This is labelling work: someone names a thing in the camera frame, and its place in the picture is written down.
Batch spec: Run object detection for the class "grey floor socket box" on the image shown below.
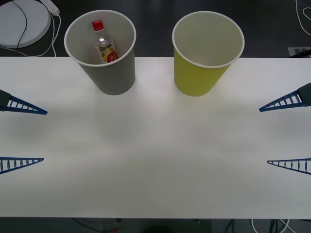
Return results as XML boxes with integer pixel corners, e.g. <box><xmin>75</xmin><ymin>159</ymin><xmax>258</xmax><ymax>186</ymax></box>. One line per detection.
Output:
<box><xmin>287</xmin><ymin>47</ymin><xmax>311</xmax><ymax>59</ymax></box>

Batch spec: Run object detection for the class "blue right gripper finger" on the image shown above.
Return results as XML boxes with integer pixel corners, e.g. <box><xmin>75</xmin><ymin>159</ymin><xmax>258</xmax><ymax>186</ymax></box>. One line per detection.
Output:
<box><xmin>266</xmin><ymin>158</ymin><xmax>311</xmax><ymax>175</ymax></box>
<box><xmin>259</xmin><ymin>83</ymin><xmax>311</xmax><ymax>113</ymax></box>

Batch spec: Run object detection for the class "white power strip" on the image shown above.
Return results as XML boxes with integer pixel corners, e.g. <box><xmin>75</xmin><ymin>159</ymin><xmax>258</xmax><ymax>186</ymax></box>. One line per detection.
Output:
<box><xmin>39</xmin><ymin>0</ymin><xmax>60</xmax><ymax>15</ymax></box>

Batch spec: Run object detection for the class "grey plastic bin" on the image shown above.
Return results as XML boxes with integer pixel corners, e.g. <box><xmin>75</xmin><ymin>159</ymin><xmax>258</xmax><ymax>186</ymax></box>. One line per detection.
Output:
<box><xmin>64</xmin><ymin>10</ymin><xmax>137</xmax><ymax>96</ymax></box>

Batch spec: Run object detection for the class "white cable under table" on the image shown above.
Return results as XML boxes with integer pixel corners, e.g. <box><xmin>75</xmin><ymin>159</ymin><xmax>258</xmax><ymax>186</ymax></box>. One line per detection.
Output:
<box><xmin>251</xmin><ymin>218</ymin><xmax>291</xmax><ymax>233</ymax></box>

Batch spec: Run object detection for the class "thin black cable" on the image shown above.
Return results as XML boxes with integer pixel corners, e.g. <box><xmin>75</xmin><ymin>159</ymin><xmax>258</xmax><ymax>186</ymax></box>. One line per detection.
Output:
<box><xmin>10</xmin><ymin>0</ymin><xmax>27</xmax><ymax>48</ymax></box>

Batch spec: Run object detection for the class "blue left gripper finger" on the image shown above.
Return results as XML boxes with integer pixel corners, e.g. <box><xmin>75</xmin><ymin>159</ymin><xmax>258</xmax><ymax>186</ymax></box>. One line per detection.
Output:
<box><xmin>0</xmin><ymin>89</ymin><xmax>48</xmax><ymax>116</ymax></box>
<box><xmin>0</xmin><ymin>157</ymin><xmax>45</xmax><ymax>175</ymax></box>

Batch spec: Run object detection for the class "white power strip cable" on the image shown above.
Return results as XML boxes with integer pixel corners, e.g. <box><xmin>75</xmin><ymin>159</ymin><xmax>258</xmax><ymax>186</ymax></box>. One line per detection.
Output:
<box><xmin>0</xmin><ymin>12</ymin><xmax>62</xmax><ymax>57</ymax></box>

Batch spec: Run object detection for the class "white looped cable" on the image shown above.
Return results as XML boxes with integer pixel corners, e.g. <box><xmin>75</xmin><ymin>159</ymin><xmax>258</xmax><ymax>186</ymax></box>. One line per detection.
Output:
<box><xmin>295</xmin><ymin>0</ymin><xmax>311</xmax><ymax>36</ymax></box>

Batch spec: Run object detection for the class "yellow-green plastic bin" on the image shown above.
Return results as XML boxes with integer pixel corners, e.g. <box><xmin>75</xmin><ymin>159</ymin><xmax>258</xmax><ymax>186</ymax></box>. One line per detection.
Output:
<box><xmin>172</xmin><ymin>10</ymin><xmax>245</xmax><ymax>97</ymax></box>

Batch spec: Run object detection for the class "white round disc base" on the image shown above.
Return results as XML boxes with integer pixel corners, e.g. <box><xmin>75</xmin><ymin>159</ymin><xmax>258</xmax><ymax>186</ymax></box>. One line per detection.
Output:
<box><xmin>0</xmin><ymin>0</ymin><xmax>52</xmax><ymax>49</ymax></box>

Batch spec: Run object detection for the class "clear bottle with red cap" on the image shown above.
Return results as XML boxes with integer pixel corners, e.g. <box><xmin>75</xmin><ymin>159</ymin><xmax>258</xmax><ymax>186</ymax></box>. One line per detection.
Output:
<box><xmin>91</xmin><ymin>19</ymin><xmax>119</xmax><ymax>65</ymax></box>

